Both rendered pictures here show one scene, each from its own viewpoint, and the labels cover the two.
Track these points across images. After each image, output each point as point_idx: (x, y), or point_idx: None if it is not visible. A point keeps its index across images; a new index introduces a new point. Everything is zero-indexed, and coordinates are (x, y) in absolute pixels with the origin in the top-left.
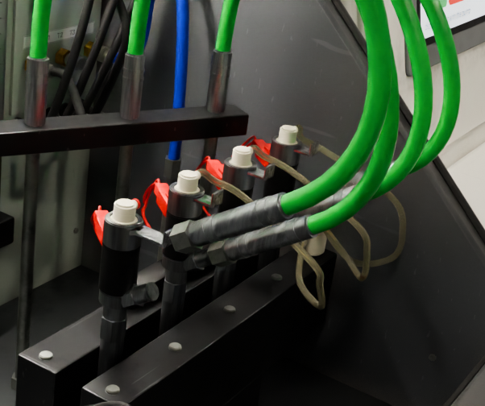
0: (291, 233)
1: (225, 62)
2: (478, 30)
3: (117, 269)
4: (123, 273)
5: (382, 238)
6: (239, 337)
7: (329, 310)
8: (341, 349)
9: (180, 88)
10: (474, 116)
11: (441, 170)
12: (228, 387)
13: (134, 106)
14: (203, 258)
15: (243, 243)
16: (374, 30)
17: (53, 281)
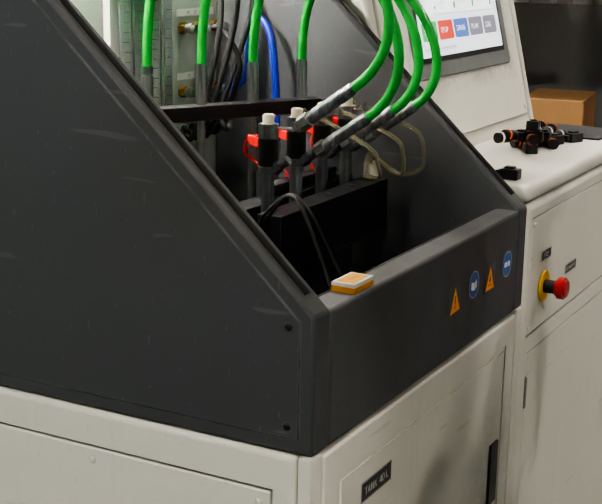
0: (357, 122)
1: (304, 65)
2: (465, 60)
3: (268, 150)
4: (271, 152)
5: (413, 165)
6: (336, 207)
7: (388, 223)
8: (399, 247)
9: (276, 93)
10: (473, 121)
11: (442, 114)
12: (333, 239)
13: (255, 93)
14: (310, 154)
15: (332, 137)
16: None
17: None
